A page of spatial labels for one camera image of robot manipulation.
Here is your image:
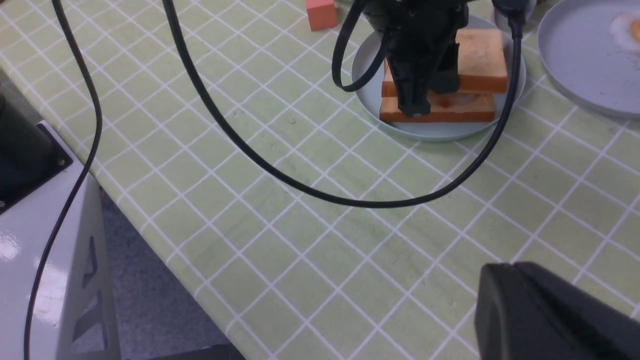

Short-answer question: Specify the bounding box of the grey egg plate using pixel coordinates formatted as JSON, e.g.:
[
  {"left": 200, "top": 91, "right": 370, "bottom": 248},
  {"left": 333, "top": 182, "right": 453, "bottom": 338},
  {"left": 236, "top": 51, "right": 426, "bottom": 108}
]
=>
[{"left": 537, "top": 0, "right": 640, "bottom": 121}]

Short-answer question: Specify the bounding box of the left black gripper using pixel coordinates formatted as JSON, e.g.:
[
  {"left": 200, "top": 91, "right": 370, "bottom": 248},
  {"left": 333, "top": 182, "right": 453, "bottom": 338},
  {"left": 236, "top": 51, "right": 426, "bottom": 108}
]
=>
[{"left": 362, "top": 0, "right": 469, "bottom": 117}]

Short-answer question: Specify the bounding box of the toast slice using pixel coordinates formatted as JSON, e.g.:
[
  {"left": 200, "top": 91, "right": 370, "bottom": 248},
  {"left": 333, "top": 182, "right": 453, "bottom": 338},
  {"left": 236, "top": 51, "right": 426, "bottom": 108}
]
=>
[
  {"left": 379, "top": 93, "right": 496, "bottom": 123},
  {"left": 381, "top": 28, "right": 509, "bottom": 98}
]

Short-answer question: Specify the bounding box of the left black camera cable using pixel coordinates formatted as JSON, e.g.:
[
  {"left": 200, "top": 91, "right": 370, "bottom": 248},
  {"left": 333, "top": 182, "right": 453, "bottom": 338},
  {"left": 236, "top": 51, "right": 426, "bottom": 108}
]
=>
[{"left": 161, "top": 0, "right": 525, "bottom": 209}]

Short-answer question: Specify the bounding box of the salmon red cube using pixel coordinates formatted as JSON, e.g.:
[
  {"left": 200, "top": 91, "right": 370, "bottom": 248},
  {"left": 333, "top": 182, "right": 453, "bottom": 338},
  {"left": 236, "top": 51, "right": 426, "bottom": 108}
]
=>
[{"left": 305, "top": 0, "right": 339, "bottom": 32}]

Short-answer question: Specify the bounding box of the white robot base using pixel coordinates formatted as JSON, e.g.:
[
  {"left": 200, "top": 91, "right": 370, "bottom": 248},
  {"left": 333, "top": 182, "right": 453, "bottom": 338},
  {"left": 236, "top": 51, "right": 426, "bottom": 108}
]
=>
[{"left": 0, "top": 96, "right": 122, "bottom": 360}]

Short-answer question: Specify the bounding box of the thin black base cable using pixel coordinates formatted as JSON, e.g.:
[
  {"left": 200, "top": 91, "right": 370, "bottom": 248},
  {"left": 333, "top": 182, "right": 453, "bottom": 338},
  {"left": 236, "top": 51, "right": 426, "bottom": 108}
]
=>
[{"left": 22, "top": 0, "right": 104, "bottom": 360}]

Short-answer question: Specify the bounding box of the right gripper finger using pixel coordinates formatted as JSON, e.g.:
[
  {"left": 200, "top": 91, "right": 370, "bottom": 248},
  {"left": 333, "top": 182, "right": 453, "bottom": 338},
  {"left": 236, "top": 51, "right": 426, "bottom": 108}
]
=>
[{"left": 474, "top": 261, "right": 640, "bottom": 360}]

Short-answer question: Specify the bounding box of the rear fried egg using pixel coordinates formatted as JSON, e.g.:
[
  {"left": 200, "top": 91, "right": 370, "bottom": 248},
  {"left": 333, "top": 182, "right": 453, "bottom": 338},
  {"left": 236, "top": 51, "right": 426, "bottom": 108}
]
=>
[{"left": 608, "top": 11, "right": 640, "bottom": 54}]

